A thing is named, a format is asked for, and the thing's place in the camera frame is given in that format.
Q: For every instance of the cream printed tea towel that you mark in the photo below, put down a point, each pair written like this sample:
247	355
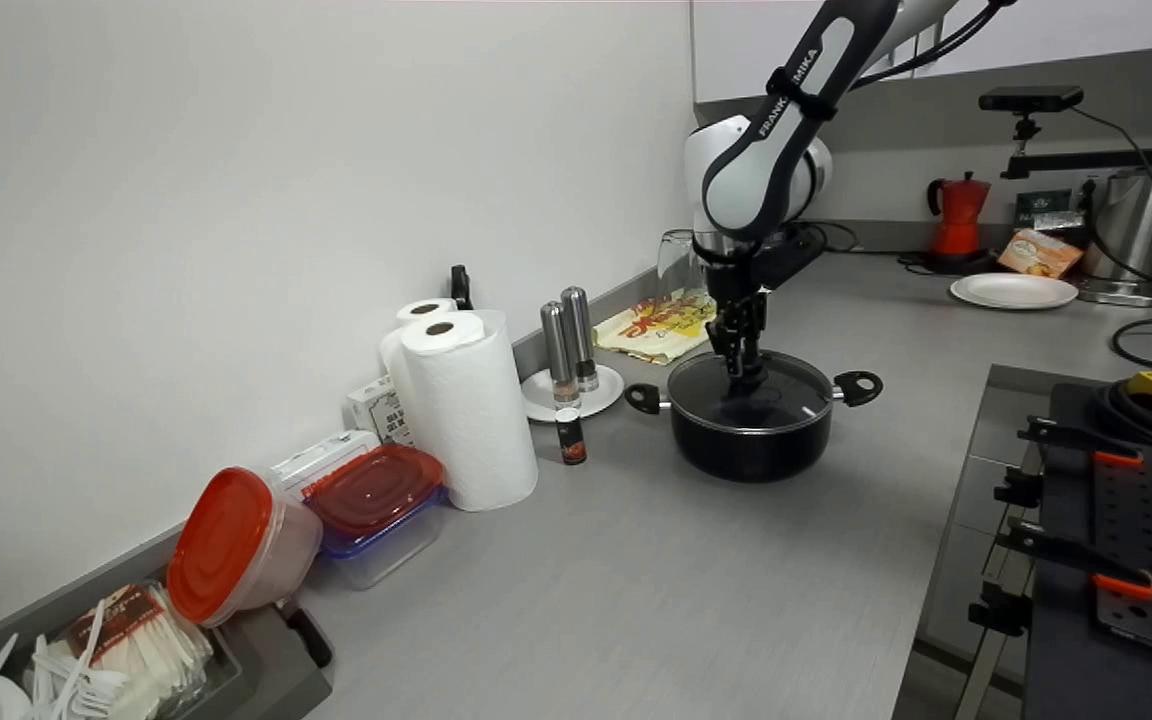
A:
658	331

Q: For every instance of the round container with red lid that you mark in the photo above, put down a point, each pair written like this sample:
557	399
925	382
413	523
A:
223	546

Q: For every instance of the small white round plate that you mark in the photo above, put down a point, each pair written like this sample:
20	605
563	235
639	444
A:
578	400

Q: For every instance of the grey tray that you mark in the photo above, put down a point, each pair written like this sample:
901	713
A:
256	672

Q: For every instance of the steel electric kettle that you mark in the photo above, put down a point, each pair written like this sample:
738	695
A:
1138	227

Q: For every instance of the white wall socket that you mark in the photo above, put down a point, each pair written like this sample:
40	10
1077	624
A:
378	411

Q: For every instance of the red moka pot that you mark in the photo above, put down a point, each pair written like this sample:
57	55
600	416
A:
956	215

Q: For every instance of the steel spice grinder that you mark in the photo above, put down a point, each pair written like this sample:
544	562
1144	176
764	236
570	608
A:
583	331
557	344

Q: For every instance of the rectangular container with red lid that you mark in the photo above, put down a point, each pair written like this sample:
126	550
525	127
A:
378	502

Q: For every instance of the white paper towel roll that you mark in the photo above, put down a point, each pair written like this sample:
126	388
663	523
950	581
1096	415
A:
476	426
410	326

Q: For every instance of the orange snack packet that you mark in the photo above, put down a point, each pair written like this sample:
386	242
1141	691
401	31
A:
1041	254

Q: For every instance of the black bar clamp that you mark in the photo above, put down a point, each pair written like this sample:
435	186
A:
1083	444
1003	608
1083	562

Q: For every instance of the white power strip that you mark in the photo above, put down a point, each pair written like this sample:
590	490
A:
323	457

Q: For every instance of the white wrapped sticks bundle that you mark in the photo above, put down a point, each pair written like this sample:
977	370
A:
121	660

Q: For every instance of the black cooking pot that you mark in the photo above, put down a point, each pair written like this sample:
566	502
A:
748	454

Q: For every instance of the black camera on mount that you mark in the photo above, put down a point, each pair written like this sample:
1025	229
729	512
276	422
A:
1032	101

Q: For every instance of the glass lid with black knob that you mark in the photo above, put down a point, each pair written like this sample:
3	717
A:
791	394

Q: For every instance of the large white plate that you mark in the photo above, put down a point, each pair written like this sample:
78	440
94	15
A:
1013	291

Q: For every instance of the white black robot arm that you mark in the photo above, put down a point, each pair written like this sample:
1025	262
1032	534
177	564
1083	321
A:
758	174

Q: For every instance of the clear wine glass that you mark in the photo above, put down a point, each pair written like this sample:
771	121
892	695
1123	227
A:
679	248

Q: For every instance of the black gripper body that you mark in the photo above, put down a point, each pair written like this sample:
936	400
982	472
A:
741	292

